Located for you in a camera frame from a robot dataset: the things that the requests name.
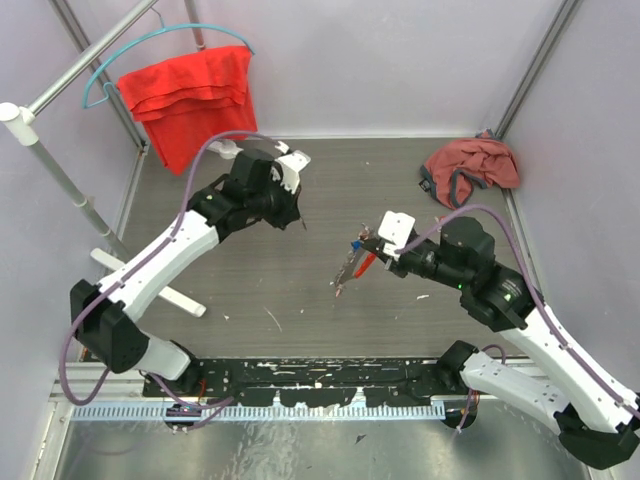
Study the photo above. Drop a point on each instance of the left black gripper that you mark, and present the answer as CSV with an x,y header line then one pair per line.
x,y
291,211

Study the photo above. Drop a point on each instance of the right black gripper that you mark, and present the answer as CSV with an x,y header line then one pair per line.
x,y
394,264

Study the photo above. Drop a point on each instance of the metal key organizer red handle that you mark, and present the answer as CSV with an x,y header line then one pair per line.
x,y
354,260

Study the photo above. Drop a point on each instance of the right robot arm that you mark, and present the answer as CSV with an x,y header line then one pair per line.
x,y
594,416

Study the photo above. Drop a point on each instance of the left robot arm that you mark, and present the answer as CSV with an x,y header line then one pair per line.
x,y
258,187

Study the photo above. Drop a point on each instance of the pink shirt grey trim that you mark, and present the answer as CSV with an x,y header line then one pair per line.
x,y
452,173

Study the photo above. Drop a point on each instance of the red cloth on hanger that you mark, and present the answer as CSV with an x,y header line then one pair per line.
x,y
183,101

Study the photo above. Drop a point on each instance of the teal clothes hanger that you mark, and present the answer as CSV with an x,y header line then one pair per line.
x,y
147,50

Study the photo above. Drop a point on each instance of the white clothes rack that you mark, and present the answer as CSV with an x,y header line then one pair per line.
x,y
45,239

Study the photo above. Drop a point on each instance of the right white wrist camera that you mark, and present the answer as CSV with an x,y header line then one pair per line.
x,y
394,231

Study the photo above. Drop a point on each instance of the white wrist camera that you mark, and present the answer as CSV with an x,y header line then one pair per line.
x,y
287,168
394,231

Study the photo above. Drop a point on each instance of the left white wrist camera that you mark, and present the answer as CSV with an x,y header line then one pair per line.
x,y
287,168

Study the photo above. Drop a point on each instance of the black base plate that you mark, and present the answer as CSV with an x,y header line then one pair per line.
x,y
322,382

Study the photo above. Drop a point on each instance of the white cable duct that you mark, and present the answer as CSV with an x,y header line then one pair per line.
x,y
162,411

